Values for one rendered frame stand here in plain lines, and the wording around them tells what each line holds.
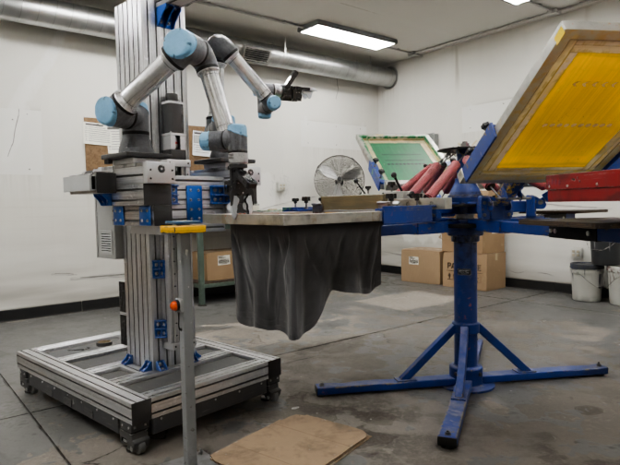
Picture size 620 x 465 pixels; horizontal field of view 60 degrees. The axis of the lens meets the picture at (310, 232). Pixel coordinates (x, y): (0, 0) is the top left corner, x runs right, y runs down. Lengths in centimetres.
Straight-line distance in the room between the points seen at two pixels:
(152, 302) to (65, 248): 310
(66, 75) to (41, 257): 178
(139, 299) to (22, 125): 322
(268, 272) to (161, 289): 78
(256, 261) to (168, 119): 91
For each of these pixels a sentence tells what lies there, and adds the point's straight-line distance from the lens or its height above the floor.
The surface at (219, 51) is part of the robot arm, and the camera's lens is 290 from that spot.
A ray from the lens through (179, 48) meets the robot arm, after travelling 223.
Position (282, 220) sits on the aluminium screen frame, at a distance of 184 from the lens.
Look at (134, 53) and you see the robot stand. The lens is 286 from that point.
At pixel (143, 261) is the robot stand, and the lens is 277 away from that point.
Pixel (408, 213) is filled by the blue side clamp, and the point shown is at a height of 98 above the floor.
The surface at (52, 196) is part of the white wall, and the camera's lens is 574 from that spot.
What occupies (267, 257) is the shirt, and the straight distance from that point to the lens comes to 211.
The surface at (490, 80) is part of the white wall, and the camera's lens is 705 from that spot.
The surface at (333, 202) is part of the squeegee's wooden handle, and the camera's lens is 252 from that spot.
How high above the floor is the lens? 102
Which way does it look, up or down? 3 degrees down
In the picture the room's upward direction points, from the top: 1 degrees counter-clockwise
